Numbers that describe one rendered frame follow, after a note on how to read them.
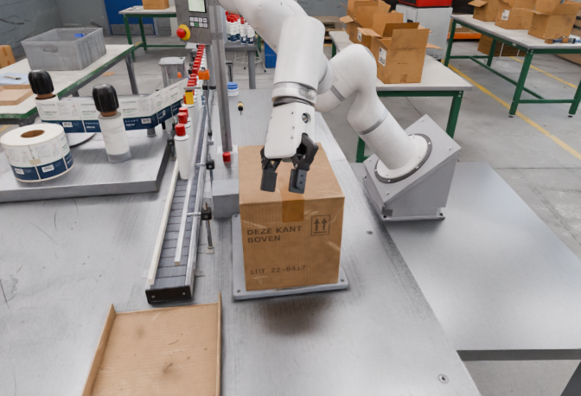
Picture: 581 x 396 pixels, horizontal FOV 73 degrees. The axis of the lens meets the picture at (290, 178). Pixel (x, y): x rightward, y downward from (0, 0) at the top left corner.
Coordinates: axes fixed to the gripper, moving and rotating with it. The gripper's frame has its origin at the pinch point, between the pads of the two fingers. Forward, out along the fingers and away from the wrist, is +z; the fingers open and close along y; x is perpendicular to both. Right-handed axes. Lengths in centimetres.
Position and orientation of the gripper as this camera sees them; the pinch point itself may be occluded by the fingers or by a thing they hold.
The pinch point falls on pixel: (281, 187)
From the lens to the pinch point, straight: 72.4
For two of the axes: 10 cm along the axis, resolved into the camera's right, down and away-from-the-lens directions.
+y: -5.9, 0.0, 8.1
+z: -1.3, 9.9, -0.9
